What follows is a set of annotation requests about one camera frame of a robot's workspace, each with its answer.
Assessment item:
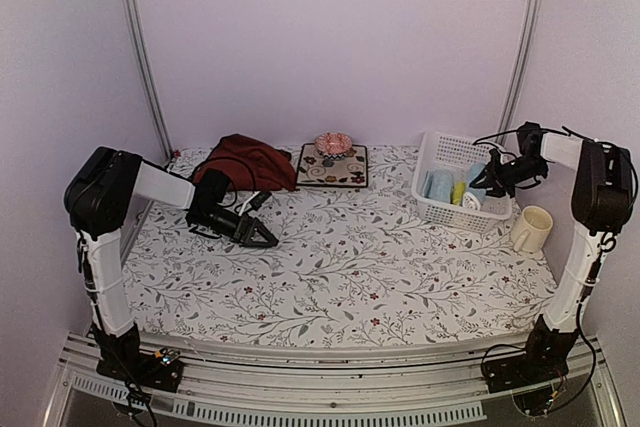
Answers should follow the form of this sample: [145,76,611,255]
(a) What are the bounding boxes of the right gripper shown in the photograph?
[472,155,548,198]

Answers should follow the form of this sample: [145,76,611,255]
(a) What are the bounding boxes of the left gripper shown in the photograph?
[192,206,280,247]

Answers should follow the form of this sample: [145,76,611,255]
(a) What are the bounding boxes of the blue cartoon towel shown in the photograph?
[461,162,487,211]

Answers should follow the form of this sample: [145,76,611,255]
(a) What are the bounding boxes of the white plastic basket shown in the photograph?
[411,132,514,233]

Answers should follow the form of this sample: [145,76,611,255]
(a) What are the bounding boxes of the dark red towel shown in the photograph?
[191,134,296,191]

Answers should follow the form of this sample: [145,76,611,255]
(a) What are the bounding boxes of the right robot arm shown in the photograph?
[470,122,639,334]

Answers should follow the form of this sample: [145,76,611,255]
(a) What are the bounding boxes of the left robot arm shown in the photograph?
[64,146,278,339]

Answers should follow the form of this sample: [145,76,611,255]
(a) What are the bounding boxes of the rolled yellow towel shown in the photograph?
[451,182,466,206]

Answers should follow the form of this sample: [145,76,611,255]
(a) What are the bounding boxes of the rolled light blue towel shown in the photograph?
[423,169,454,203]

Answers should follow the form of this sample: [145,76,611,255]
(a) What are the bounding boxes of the cream ribbed mug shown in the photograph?
[510,205,554,253]

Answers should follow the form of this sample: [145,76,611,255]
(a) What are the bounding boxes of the floral square trivet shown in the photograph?
[296,143,369,188]

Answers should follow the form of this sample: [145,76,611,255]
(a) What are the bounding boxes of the red patterned bowl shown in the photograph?
[314,132,353,158]

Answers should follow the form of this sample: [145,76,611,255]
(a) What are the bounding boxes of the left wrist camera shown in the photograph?
[238,191,272,216]

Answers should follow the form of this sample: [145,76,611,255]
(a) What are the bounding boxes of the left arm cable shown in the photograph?
[192,156,261,208]

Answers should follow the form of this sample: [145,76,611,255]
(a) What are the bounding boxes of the aluminium front rail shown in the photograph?
[43,333,631,426]

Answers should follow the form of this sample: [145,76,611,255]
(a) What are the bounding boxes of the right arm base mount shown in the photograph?
[480,315,578,393]

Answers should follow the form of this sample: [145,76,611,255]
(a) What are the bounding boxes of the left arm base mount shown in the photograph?
[92,324,184,393]

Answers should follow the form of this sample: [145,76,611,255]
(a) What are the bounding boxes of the right aluminium post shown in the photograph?
[498,0,542,143]

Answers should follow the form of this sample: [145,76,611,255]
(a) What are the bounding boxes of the aluminium post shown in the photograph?
[122,0,174,160]
[498,0,542,143]

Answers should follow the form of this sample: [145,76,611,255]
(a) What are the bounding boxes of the left aluminium post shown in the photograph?
[122,0,174,160]

